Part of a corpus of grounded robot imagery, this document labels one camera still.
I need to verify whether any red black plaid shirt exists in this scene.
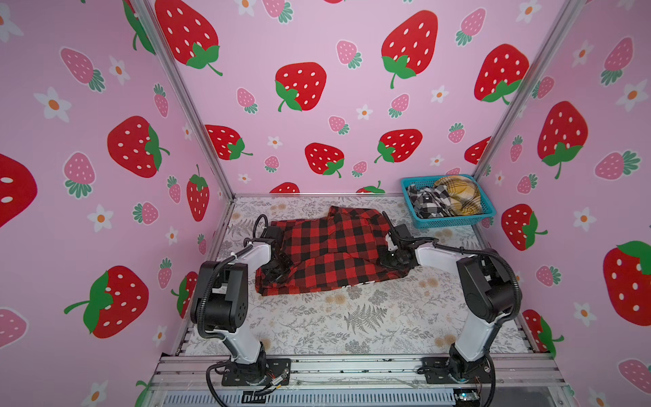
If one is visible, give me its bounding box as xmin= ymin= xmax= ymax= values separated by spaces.
xmin=255 ymin=206 xmax=414 ymax=296

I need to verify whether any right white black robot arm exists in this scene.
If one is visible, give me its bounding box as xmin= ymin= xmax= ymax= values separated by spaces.
xmin=378 ymin=225 xmax=522 ymax=382

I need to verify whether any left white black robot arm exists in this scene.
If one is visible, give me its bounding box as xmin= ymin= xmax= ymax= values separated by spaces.
xmin=190 ymin=227 xmax=283 ymax=366

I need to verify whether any black white plaid shirt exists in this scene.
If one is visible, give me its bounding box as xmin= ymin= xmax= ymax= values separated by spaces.
xmin=406 ymin=184 xmax=454 ymax=220

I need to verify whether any yellow plaid shirt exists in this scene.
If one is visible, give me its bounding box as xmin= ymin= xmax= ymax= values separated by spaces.
xmin=435 ymin=175 xmax=483 ymax=216

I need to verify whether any teal plastic basket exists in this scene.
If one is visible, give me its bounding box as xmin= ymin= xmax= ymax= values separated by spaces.
xmin=401 ymin=175 xmax=496 ymax=229

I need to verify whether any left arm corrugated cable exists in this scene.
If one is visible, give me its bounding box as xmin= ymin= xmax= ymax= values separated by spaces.
xmin=195 ymin=213 xmax=271 ymax=339

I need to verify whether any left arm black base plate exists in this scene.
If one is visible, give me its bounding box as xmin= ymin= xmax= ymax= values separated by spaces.
xmin=221 ymin=358 xmax=292 ymax=387

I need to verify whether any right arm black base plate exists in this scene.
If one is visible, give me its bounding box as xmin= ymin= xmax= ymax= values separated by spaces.
xmin=416 ymin=357 xmax=495 ymax=385

